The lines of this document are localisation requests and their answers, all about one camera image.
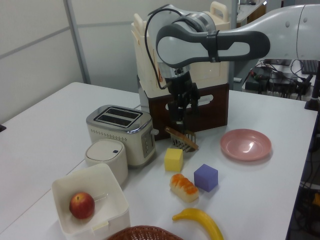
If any cream toy cabinet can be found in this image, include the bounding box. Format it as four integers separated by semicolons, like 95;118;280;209
130;0;231;99

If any black electronics box with cables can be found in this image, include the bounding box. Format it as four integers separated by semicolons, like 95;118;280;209
244;65;314;100

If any brown wicker basket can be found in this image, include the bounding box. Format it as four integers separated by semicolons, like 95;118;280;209
107;225;186;240

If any white square container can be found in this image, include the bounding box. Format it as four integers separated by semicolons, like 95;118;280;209
51;163;131;240

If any small white lidded bin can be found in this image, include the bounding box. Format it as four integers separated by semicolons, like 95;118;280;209
84;139;129;186

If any orange topped toy bread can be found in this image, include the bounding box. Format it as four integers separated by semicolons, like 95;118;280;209
169;173;200;203

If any black keyboard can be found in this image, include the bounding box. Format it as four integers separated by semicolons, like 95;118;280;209
301;59;320;75

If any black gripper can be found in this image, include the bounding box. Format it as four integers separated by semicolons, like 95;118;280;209
164;71;202;134

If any yellow banana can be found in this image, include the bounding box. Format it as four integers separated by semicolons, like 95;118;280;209
171;207;225;240

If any red apple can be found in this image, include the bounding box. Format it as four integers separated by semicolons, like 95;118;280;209
69;191;96;220

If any cream silver toaster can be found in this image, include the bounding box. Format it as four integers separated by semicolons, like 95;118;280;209
85;104;160;169

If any metal toast rack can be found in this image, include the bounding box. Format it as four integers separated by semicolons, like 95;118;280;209
170;129;196;153

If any pink plate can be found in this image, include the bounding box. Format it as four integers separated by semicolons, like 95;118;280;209
219;128;273;162

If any black monitor stand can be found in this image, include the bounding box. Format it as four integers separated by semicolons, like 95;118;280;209
263;58;293;67

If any purple cube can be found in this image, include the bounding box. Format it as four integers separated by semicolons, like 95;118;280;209
193;163;219;193

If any yellow cube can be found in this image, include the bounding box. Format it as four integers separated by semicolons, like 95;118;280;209
164;147;184;172

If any wooden desk with white top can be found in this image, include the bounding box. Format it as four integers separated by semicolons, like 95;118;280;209
236;0;267;29

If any dark brown wooden crate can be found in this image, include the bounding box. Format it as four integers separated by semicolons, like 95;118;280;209
147;81;230;142

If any black clamp pole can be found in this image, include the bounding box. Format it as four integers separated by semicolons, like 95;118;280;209
303;72;320;111

